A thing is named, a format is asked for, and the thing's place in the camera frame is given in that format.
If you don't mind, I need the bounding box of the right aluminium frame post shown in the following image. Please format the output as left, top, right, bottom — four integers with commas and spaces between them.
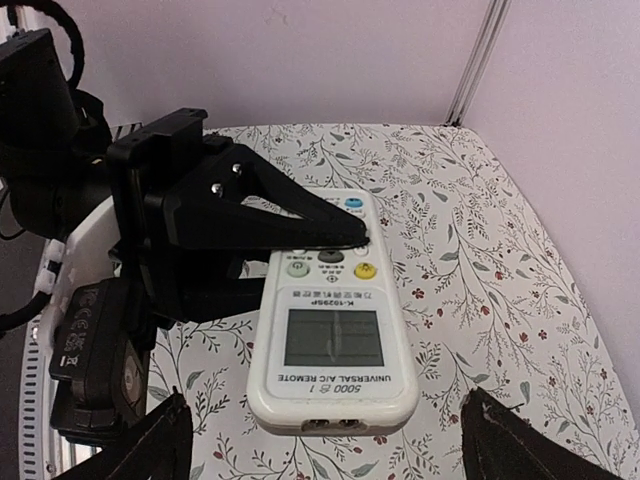
445, 0, 512, 127

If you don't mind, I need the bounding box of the white remote control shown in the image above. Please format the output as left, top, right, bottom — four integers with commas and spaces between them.
247, 187, 419, 436

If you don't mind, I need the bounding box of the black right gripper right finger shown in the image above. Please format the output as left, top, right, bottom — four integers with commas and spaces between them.
461, 387, 617, 480

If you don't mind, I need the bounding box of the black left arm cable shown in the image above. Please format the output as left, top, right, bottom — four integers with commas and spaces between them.
0, 0, 87, 91

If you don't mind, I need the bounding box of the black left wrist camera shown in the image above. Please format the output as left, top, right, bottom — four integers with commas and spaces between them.
49, 278, 154, 447

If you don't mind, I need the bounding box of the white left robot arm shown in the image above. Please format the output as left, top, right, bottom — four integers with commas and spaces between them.
1, 29, 369, 337

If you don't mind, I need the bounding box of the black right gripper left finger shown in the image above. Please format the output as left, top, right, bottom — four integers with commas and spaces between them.
50, 389, 193, 479

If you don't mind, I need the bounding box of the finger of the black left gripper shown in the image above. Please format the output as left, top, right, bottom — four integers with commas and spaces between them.
149, 249, 270, 323
144, 142, 370, 251

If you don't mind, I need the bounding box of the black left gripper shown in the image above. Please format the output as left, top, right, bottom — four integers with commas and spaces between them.
0, 27, 236, 331

